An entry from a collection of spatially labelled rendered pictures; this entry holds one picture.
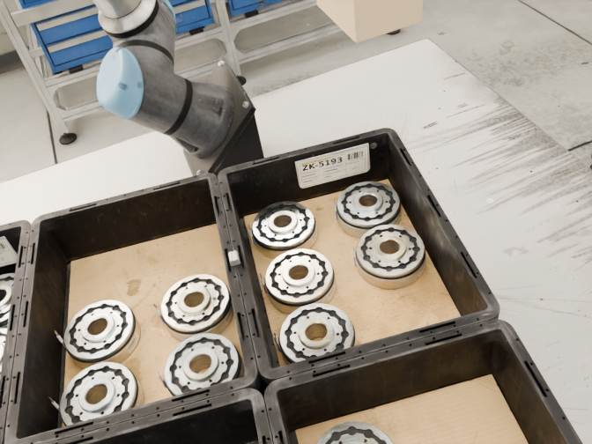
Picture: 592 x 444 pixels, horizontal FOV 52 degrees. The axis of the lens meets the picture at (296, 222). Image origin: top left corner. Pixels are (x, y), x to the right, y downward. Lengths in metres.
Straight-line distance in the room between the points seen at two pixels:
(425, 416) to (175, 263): 0.46
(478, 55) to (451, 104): 1.55
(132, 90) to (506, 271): 0.73
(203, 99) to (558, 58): 2.09
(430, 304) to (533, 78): 2.06
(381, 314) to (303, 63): 2.26
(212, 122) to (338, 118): 0.37
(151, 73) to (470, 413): 0.77
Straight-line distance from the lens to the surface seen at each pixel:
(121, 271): 1.03
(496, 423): 0.80
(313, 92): 1.53
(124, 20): 1.19
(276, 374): 0.72
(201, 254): 1.00
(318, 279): 0.88
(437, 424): 0.79
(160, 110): 1.15
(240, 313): 0.78
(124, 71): 1.13
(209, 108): 1.19
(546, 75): 2.88
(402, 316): 0.87
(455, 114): 1.43
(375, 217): 0.95
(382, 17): 1.02
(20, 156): 2.99
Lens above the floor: 1.54
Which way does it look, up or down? 45 degrees down
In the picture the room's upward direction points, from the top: 11 degrees counter-clockwise
